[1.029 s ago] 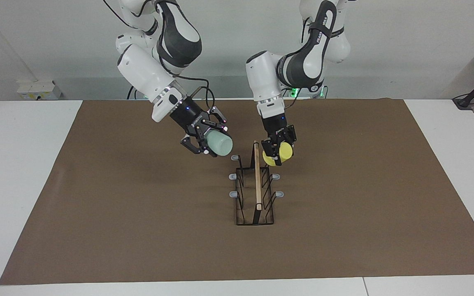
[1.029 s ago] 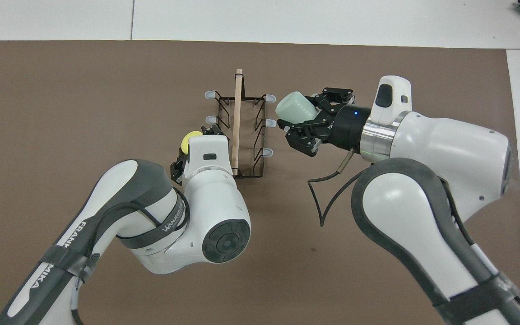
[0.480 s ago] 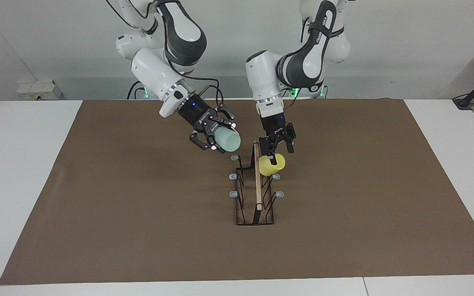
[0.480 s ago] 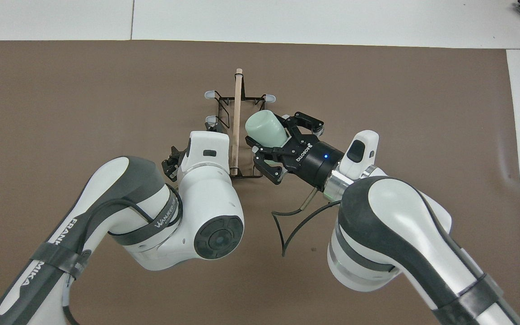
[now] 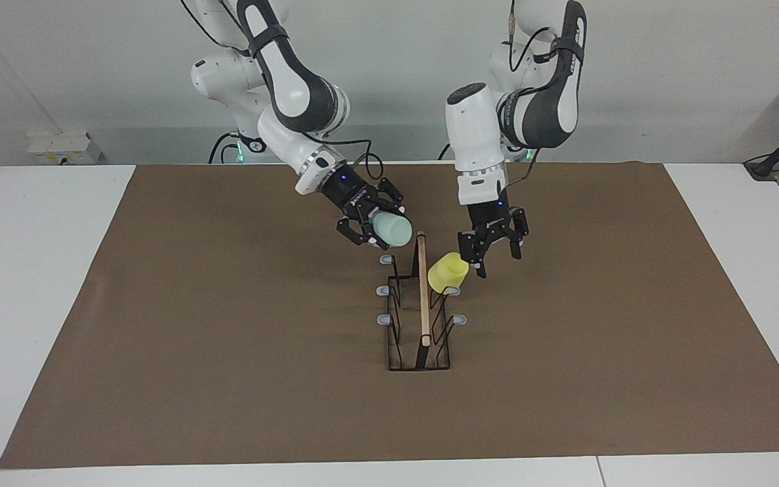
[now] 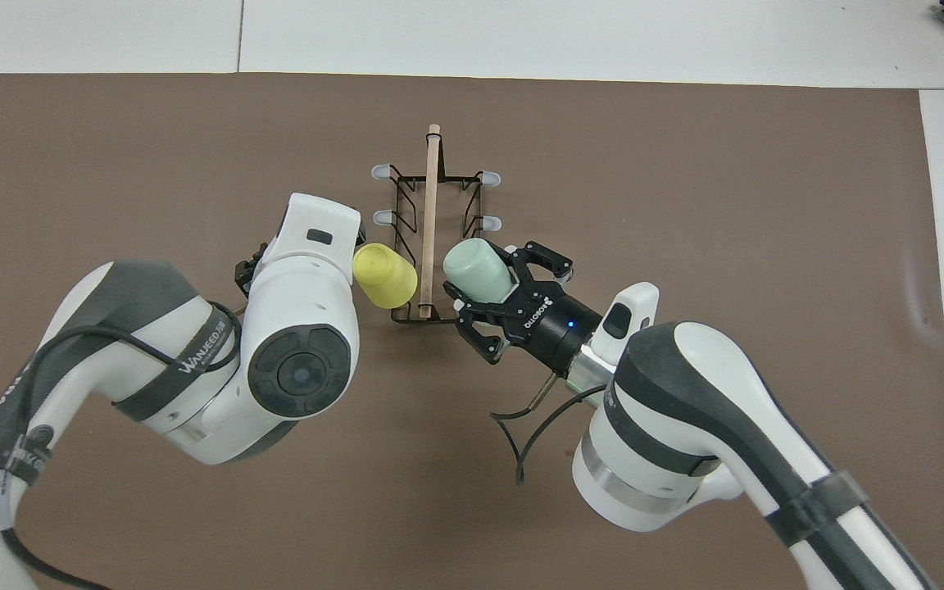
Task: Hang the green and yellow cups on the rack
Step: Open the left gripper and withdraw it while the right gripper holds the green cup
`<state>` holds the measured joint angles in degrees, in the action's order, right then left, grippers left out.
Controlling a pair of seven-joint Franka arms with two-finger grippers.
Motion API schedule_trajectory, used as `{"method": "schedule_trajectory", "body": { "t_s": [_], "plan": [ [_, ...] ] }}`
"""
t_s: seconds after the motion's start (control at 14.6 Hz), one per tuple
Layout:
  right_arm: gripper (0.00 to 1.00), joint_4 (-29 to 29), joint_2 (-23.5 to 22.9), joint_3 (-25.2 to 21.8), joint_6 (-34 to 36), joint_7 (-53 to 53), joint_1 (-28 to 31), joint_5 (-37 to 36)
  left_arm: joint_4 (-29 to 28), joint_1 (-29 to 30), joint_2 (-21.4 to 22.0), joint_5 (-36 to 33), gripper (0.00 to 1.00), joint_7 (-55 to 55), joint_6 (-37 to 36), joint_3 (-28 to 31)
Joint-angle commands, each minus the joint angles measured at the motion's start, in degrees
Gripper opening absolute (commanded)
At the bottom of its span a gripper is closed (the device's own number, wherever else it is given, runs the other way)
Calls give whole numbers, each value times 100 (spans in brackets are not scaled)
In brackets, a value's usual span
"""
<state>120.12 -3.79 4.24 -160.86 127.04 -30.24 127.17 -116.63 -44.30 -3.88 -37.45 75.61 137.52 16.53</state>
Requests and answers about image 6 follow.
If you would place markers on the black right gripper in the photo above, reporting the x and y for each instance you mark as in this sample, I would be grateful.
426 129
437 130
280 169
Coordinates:
550 324

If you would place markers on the light green plastic cup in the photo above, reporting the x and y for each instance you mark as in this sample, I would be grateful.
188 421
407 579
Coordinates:
480 269

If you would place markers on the yellow plastic cup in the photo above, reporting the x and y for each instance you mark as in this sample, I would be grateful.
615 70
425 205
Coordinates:
386 279

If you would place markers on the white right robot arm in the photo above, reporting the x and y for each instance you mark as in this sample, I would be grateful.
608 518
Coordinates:
685 393

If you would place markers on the brown table mat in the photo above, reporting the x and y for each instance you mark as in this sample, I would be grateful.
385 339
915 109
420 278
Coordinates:
193 123

